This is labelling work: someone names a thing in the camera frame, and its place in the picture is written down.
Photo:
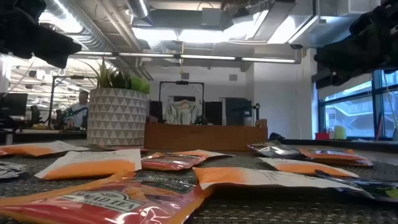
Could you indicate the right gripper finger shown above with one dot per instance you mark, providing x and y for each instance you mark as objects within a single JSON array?
[{"x": 339, "y": 62}]

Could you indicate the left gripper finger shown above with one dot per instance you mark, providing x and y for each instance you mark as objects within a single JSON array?
[{"x": 56, "y": 49}]

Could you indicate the silver foil tea packet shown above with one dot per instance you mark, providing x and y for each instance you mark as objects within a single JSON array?
[{"x": 273, "y": 151}]

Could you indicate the white orange Tazo tea packet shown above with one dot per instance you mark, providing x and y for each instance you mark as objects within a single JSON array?
[
  {"x": 304, "y": 168},
  {"x": 46, "y": 147},
  {"x": 205, "y": 153},
  {"x": 93, "y": 161},
  {"x": 264, "y": 179}
]

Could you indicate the silver black tea packet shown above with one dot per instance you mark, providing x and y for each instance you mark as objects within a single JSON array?
[{"x": 11, "y": 170}]

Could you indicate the wooden tea organiser box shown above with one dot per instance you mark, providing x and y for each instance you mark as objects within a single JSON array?
[{"x": 202, "y": 137}]

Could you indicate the person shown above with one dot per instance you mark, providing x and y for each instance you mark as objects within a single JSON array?
[{"x": 81, "y": 105}]

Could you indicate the black computer monitor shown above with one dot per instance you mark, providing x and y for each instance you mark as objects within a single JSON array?
[
  {"x": 14, "y": 104},
  {"x": 236, "y": 112},
  {"x": 213, "y": 113},
  {"x": 155, "y": 112}
]

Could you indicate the yellow-green container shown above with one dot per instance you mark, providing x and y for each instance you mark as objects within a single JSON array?
[{"x": 340, "y": 133}]

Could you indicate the red container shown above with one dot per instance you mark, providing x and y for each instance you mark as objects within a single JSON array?
[{"x": 321, "y": 136}]

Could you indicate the dark office desk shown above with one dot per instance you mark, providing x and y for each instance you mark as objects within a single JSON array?
[{"x": 46, "y": 134}]

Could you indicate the succulent in triangle-patterned pot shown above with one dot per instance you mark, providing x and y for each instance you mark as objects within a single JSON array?
[{"x": 116, "y": 118}]

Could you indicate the long ceiling light strip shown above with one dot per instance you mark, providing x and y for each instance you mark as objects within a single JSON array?
[{"x": 205, "y": 57}]

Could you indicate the grey ceiling air unit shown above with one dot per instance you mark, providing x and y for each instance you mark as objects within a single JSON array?
[{"x": 211, "y": 17}]

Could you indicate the pale patterned jacket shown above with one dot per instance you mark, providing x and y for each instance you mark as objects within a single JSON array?
[{"x": 182, "y": 113}]

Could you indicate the grey woven placemat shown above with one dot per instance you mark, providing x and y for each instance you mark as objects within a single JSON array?
[{"x": 280, "y": 208}]

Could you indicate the black metal stand frame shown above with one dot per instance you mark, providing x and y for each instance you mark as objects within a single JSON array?
[
  {"x": 74, "y": 77},
  {"x": 182, "y": 82}
]

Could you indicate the silver corrugated duct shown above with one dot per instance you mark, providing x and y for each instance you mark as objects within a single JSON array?
[{"x": 93, "y": 40}]

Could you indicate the window with black frame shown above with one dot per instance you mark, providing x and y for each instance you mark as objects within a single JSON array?
[{"x": 348, "y": 115}]

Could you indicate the black metal table frame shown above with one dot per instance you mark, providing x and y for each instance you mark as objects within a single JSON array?
[{"x": 357, "y": 145}]

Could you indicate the silver round air duct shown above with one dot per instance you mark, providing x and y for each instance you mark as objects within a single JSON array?
[{"x": 138, "y": 7}]

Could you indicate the square grey wall vent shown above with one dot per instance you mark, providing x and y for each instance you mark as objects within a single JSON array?
[
  {"x": 185, "y": 76},
  {"x": 233, "y": 77}
]

